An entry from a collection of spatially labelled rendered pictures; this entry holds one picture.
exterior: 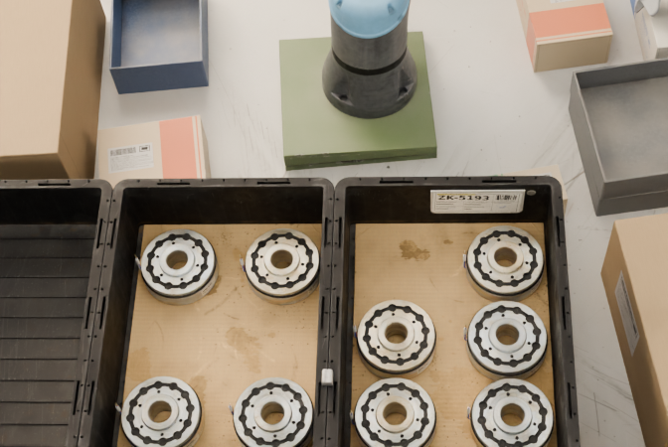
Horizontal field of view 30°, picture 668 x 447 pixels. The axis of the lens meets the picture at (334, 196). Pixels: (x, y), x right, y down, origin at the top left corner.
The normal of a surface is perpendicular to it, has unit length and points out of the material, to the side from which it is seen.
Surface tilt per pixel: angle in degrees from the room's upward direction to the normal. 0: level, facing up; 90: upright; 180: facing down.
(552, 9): 0
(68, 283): 0
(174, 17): 0
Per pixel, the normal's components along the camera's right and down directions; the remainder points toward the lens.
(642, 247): -0.07, -0.51
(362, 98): -0.20, 0.61
